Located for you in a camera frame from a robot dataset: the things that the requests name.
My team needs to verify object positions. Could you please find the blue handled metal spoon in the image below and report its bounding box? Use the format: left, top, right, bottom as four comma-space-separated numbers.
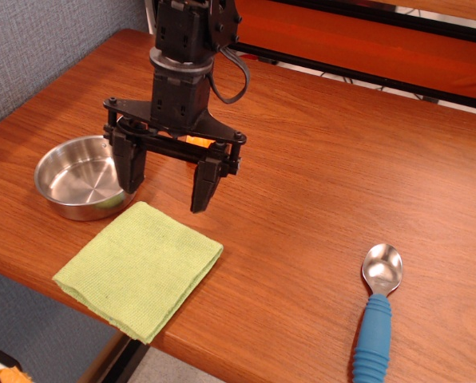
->
352, 243, 403, 382

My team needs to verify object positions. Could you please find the orange plastic half fruit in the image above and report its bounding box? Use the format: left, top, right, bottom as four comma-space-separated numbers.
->
185, 136, 214, 148

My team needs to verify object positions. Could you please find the orange black object bottom left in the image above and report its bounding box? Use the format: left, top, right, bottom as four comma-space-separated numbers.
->
0, 350, 33, 383

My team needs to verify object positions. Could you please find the small stainless steel pan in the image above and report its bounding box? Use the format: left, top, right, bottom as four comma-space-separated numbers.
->
34, 136, 135, 221

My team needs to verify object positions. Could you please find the green folded cloth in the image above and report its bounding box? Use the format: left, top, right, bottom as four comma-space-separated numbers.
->
53, 202, 224, 344

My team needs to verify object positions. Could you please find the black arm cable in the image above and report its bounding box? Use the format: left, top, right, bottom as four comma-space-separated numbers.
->
208, 47, 251, 105

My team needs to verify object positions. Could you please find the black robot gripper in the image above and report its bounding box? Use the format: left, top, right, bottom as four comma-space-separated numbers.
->
104, 53, 247, 214

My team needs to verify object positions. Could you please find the table leg frame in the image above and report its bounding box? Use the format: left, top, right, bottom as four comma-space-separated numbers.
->
78, 333, 149, 382

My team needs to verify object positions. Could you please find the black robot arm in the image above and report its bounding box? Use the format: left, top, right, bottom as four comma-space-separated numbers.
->
104, 1, 250, 213

